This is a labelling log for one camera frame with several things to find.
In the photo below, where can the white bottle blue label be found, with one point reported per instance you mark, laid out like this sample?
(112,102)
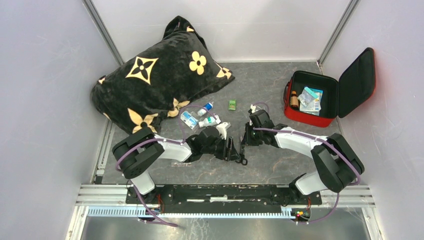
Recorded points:
(203,110)

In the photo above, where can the small green packet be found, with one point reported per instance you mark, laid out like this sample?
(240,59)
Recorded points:
(232,105)

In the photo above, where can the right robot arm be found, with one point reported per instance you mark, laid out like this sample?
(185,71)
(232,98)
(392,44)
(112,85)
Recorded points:
(336,163)

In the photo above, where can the black pillow with gold flowers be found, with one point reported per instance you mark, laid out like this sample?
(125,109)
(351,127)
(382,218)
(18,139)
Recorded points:
(156,83)

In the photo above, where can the white bottle green label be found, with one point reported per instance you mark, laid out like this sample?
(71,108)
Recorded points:
(209,121)

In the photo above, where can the small clear zip bag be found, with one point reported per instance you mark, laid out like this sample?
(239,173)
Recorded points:
(308,96)

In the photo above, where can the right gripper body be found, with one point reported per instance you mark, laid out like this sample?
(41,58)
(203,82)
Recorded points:
(253,137)

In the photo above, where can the blue white clear packet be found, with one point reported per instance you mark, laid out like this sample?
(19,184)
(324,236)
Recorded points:
(188,119)

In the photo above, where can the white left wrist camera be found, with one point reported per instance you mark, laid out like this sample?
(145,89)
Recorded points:
(223,129)

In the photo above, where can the white blue gauze packet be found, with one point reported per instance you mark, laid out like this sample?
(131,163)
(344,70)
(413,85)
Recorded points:
(314,107)

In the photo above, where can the blue white wipes pack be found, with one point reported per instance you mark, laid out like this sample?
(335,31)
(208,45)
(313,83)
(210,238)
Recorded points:
(318,91)

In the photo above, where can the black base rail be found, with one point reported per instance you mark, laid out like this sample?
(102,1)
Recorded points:
(227,199)

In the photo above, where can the black handled scissors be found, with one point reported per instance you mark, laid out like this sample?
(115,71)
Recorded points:
(243,155)

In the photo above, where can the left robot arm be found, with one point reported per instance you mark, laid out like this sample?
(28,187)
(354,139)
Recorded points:
(136,153)

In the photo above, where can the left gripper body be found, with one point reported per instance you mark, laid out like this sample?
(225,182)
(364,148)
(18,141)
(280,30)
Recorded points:
(221,152)

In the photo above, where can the brown bottle orange cap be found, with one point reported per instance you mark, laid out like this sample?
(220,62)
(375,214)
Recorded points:
(294,101)

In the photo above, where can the red medicine kit case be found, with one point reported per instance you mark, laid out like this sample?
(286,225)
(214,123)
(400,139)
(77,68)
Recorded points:
(340,96)

